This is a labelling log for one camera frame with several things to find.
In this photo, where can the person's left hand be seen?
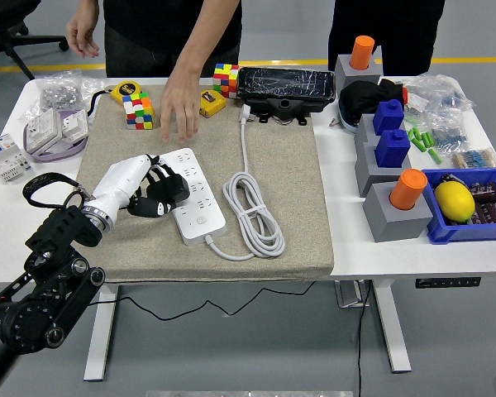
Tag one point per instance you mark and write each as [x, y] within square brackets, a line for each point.
[181, 107]

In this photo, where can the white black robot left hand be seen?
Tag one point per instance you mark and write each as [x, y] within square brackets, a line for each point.
[122, 180]

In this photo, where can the person's right hand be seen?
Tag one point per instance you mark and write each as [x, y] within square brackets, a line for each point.
[82, 35]

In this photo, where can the black plug adapter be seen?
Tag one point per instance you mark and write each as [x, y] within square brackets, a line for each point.
[175, 190]

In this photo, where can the white power strip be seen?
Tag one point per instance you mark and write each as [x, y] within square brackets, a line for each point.
[198, 223]

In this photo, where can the person's right forearm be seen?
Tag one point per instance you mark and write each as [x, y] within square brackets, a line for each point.
[87, 6]

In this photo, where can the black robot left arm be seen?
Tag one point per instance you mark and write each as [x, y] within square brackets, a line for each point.
[45, 306]

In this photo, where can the person's left forearm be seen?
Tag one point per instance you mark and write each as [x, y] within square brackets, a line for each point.
[206, 33]

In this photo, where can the yellow tape measure silver clip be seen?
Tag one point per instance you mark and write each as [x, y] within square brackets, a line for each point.
[213, 103]

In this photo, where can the colourful twisted puzzle cube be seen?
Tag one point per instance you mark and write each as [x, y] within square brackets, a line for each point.
[139, 111]

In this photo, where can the yellow tape measure black label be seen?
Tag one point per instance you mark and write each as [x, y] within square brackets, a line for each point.
[126, 90]

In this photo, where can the clear bag of screws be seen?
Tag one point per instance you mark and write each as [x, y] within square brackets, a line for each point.
[58, 93]

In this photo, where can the person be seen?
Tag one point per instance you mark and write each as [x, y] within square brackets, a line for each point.
[149, 25]
[388, 25]

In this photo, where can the purple plastic tray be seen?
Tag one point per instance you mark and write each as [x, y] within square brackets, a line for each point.
[58, 156]

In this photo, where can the black office chair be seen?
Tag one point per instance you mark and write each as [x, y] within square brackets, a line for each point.
[8, 12]

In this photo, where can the black device wrapped in film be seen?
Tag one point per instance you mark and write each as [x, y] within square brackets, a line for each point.
[285, 87]

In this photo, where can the white circuit breaker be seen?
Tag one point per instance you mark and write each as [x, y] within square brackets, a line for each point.
[8, 163]

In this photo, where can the grey-brown fabric mat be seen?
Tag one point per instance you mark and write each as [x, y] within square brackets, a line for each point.
[273, 186]

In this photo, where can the white blue curved object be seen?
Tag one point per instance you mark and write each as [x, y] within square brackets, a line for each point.
[349, 124]

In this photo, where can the grey block round hole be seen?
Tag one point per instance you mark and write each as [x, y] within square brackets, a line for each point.
[355, 76]
[392, 225]

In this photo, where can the black cloth bundle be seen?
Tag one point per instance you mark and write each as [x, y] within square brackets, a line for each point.
[359, 99]

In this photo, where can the orange cylinder peg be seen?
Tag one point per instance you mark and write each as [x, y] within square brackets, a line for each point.
[407, 190]
[361, 51]

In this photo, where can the blue square peg block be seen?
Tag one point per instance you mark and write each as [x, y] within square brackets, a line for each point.
[392, 149]
[387, 118]

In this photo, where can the small red object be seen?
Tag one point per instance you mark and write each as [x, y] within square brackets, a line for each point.
[405, 96]

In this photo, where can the white table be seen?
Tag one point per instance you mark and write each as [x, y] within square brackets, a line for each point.
[376, 260]

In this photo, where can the large clear plastic bag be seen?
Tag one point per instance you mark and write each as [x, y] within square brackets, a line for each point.
[438, 95]

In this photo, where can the clear bag blue components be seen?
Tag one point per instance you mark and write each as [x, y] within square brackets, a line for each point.
[448, 138]

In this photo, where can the small black yellow tool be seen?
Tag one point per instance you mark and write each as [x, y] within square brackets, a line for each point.
[448, 179]

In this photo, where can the yellow lemon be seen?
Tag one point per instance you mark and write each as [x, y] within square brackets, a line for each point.
[454, 200]

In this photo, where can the clear bag of resistors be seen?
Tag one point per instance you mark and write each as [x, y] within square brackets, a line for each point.
[475, 158]

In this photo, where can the blue plastic bin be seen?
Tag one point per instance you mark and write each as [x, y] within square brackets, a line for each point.
[459, 233]

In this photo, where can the black table control panel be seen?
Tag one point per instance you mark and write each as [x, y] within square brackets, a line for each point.
[448, 283]

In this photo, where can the dark brown capacitors pile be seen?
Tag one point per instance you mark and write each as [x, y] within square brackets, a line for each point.
[492, 207]

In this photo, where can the white wall socket panel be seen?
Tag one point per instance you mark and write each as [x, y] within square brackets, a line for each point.
[43, 130]
[72, 124]

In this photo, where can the green plastic wall anchor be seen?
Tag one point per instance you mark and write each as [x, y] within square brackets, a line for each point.
[411, 120]
[419, 143]
[427, 138]
[435, 156]
[413, 134]

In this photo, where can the silver metal bracket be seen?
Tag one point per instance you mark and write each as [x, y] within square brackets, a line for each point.
[349, 294]

